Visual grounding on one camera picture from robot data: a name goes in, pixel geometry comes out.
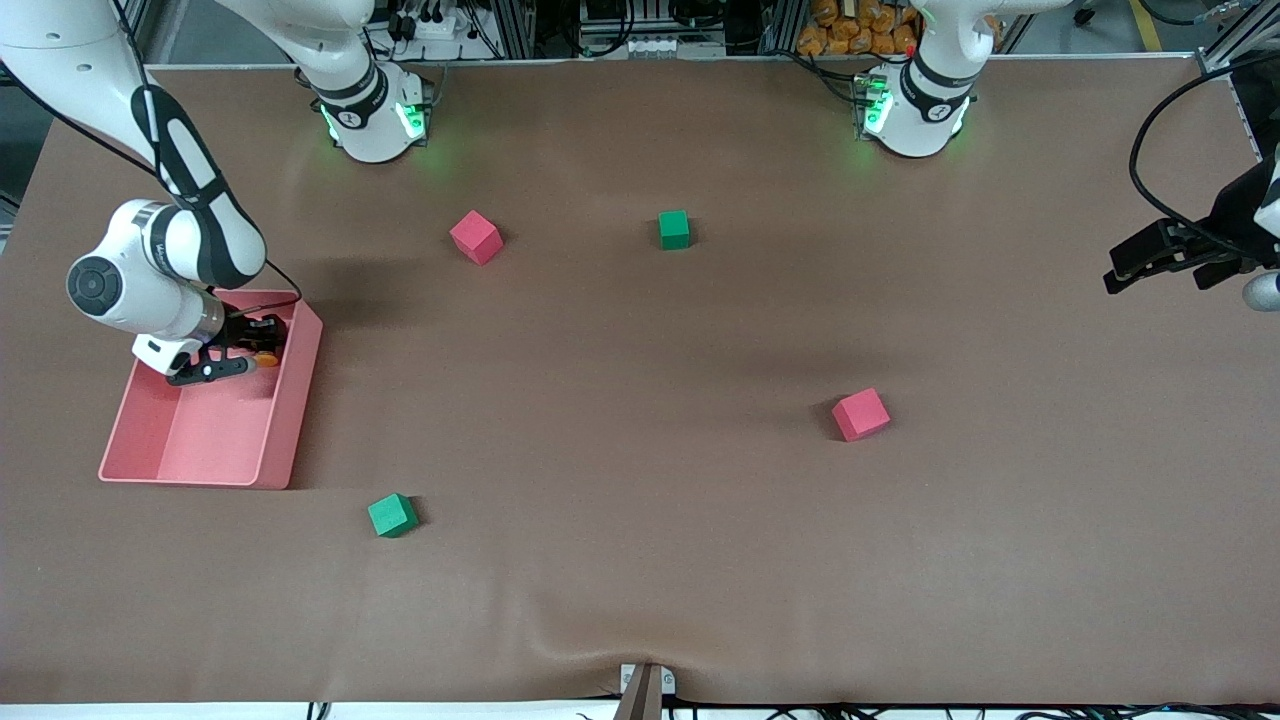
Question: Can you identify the pink foam cube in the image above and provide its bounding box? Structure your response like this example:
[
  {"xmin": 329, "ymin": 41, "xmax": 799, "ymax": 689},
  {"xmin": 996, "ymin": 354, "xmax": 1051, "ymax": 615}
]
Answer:
[
  {"xmin": 449, "ymin": 210, "xmax": 504, "ymax": 267},
  {"xmin": 831, "ymin": 388, "xmax": 892, "ymax": 443}
]

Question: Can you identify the grey metal table bracket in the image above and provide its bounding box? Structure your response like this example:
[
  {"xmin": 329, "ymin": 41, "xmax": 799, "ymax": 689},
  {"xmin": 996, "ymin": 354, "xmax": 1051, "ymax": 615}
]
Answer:
[{"xmin": 620, "ymin": 663, "xmax": 677, "ymax": 697}]

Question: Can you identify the white power strip with plugs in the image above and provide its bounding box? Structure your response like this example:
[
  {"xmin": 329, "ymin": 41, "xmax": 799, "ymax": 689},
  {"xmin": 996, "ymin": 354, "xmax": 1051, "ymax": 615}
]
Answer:
[{"xmin": 390, "ymin": 0, "xmax": 471, "ymax": 43}]

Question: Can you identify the aluminium frame profile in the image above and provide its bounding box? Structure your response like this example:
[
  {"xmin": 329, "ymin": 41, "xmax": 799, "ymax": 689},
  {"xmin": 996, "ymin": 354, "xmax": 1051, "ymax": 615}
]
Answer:
[{"xmin": 1195, "ymin": 0, "xmax": 1280, "ymax": 76}]

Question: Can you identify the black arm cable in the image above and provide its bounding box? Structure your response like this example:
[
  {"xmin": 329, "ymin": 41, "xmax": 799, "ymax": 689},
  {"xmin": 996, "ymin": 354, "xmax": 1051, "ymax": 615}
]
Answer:
[
  {"xmin": 1128, "ymin": 50, "xmax": 1280, "ymax": 263},
  {"xmin": 0, "ymin": 0, "xmax": 303, "ymax": 311}
]

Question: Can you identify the brown table cover mat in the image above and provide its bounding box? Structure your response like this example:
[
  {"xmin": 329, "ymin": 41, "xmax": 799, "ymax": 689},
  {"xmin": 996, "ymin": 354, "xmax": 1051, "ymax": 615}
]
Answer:
[{"xmin": 0, "ymin": 55, "xmax": 1280, "ymax": 706}]

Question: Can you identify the pink plastic bin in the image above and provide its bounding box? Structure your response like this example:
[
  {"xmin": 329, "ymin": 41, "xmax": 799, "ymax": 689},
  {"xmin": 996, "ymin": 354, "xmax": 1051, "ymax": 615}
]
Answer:
[{"xmin": 98, "ymin": 289, "xmax": 324, "ymax": 491}]

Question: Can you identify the white multi-socket strip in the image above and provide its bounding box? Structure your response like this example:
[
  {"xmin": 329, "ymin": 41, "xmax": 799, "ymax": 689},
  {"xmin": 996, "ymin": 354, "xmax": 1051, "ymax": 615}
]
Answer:
[{"xmin": 620, "ymin": 35, "xmax": 726, "ymax": 59}]

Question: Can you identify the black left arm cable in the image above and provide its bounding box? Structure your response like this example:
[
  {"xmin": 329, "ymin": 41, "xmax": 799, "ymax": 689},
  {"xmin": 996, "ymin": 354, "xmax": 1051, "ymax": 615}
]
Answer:
[{"xmin": 1128, "ymin": 50, "xmax": 1280, "ymax": 263}]

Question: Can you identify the brown bar at table edge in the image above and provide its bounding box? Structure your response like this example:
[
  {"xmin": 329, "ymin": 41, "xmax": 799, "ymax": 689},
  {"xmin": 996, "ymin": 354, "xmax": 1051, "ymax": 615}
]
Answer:
[{"xmin": 612, "ymin": 666, "xmax": 663, "ymax": 720}]

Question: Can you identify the aluminium frame post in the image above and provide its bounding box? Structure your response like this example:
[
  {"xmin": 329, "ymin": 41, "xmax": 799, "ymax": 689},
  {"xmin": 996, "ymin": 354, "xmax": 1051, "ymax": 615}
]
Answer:
[{"xmin": 495, "ymin": 0, "xmax": 536, "ymax": 59}]

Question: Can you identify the pile of orange objects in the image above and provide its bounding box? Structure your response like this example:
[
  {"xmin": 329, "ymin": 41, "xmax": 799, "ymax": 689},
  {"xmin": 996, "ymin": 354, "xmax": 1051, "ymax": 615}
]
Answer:
[{"xmin": 797, "ymin": 0, "xmax": 926, "ymax": 58}]

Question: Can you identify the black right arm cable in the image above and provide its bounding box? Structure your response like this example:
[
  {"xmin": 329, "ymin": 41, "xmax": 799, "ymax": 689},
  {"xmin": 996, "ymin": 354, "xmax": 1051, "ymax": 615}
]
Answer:
[{"xmin": 0, "ymin": 0, "xmax": 303, "ymax": 311}]

